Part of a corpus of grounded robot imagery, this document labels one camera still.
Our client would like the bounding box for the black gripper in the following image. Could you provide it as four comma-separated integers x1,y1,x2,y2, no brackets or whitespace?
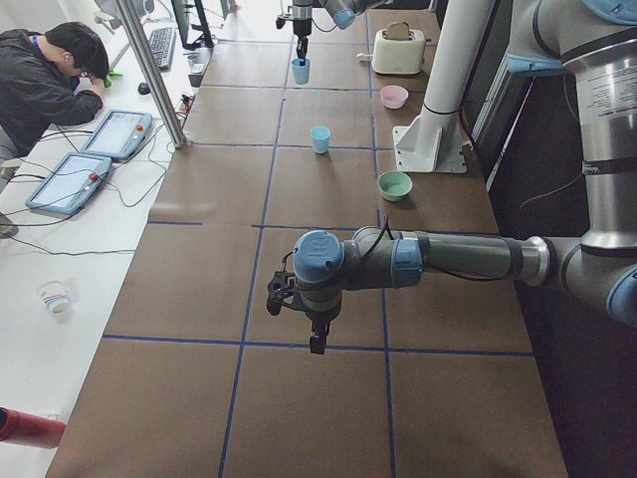
299,289,342,355
293,18,312,66

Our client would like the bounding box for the light blue cup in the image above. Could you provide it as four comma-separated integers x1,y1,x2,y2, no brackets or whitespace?
310,125,331,154
291,58,311,86

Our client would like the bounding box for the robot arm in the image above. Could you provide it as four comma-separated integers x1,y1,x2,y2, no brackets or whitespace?
277,0,389,66
267,1,636,354

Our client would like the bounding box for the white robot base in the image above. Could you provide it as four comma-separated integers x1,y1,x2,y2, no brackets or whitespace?
392,0,496,174

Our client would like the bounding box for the cream toaster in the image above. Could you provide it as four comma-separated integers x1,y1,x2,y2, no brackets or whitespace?
371,29,426,75

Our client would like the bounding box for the toast slice in toaster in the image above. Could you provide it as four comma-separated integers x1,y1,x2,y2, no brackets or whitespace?
385,21,411,41

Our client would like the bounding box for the pink bowl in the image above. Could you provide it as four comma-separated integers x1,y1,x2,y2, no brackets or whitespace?
380,85,409,110

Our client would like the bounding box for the black monitor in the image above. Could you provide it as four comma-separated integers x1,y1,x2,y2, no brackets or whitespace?
171,0,214,51

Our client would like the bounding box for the black keyboard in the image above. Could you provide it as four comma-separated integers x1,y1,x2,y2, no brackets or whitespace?
147,27,176,71

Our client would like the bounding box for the black computer mouse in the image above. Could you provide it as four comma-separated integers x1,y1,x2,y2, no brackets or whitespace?
137,83,150,96

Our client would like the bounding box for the green bowl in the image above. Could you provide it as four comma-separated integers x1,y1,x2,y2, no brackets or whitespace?
377,170,413,202

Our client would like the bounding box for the upper teach pendant tablet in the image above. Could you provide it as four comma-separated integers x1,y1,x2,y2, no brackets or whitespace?
81,110,153,162

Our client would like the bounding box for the teach pendant tablet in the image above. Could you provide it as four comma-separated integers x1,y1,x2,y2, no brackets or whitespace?
25,152,112,216
81,110,153,162

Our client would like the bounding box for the person in black jacket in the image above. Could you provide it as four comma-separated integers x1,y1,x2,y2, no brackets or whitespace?
1,22,109,162

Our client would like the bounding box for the lower teach pendant tablet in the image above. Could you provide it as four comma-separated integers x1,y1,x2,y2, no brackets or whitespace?
25,152,112,216

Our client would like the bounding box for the paper cup on desk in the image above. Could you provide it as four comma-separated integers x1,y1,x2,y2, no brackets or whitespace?
37,280,72,317

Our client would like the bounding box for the red bottle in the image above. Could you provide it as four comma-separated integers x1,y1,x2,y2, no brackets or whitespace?
1,407,66,449

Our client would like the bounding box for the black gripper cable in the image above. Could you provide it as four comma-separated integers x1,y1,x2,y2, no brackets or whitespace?
266,213,514,318
275,0,339,34

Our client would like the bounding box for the grey camera post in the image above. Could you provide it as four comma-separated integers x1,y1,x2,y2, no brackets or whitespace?
114,0,193,150

